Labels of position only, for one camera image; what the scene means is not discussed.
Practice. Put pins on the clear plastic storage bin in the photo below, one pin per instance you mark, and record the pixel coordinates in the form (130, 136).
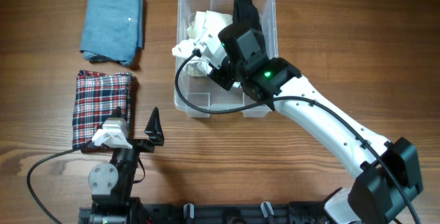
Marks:
(202, 91)

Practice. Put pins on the black cloth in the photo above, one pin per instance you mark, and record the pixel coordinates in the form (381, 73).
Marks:
(245, 16)

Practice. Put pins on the white printed shirt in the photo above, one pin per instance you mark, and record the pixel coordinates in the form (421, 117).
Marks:
(196, 67)

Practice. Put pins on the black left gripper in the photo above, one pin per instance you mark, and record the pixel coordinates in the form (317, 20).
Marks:
(155, 132)

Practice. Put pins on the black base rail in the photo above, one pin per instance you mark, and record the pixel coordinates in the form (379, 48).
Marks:
(296, 212)

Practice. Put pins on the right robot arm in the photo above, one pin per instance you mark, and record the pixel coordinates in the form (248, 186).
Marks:
(386, 174)

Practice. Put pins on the folded blue denim cloth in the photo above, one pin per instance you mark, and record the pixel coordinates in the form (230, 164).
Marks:
(113, 31)

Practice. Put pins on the cream cloth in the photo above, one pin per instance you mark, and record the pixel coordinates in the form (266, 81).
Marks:
(214, 22)

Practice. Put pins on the red plaid cloth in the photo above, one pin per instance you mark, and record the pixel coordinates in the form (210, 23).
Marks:
(97, 96)

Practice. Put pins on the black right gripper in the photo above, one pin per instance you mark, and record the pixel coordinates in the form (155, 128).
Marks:
(218, 75)

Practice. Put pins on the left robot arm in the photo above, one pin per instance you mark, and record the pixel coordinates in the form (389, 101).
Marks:
(111, 183)

